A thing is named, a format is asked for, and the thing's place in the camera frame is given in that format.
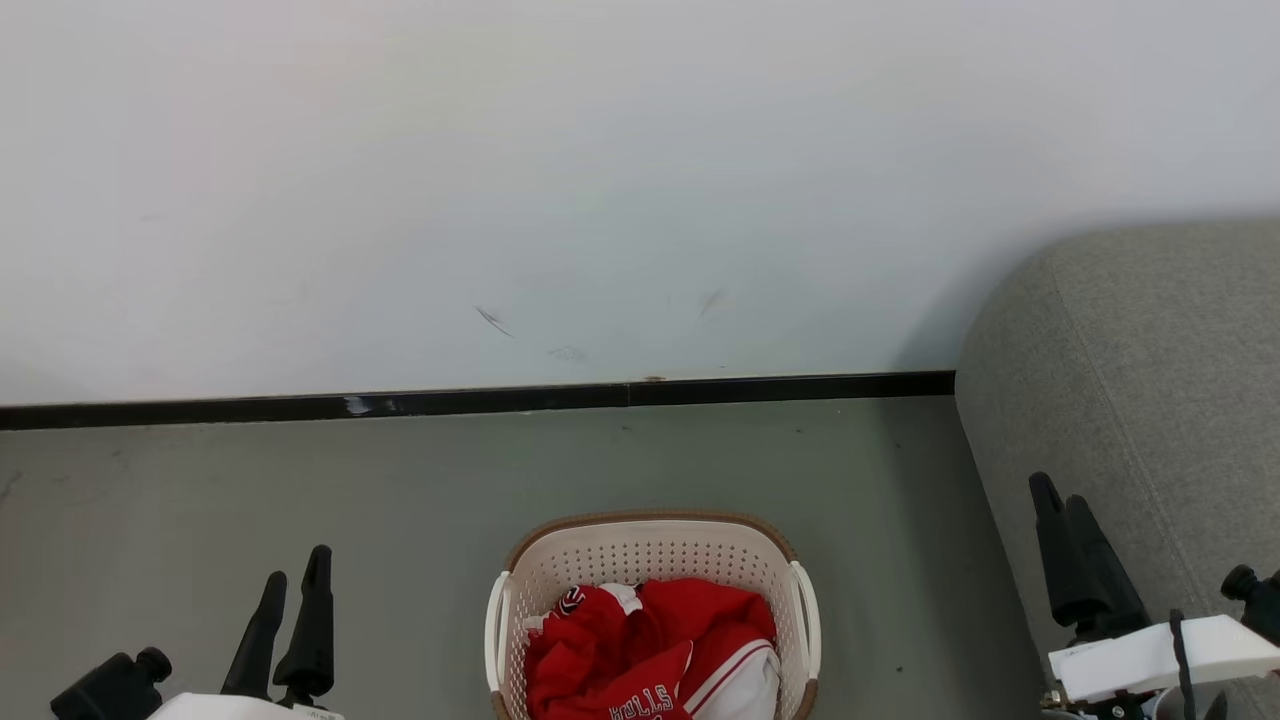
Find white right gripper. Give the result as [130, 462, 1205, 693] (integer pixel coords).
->
[1029, 472, 1280, 706]

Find black baseboard strip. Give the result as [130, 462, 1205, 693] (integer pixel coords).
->
[0, 371, 956, 432]

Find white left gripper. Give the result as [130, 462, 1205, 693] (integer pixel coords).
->
[148, 545, 346, 720]

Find red and white jersey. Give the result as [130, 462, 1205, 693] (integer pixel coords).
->
[522, 577, 783, 720]

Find grey fabric sofa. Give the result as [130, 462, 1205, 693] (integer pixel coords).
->
[955, 218, 1280, 720]

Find cream perforated laundry basket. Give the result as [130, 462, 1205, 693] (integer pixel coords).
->
[484, 510, 823, 720]

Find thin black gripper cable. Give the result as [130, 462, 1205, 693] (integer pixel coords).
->
[1168, 610, 1198, 701]

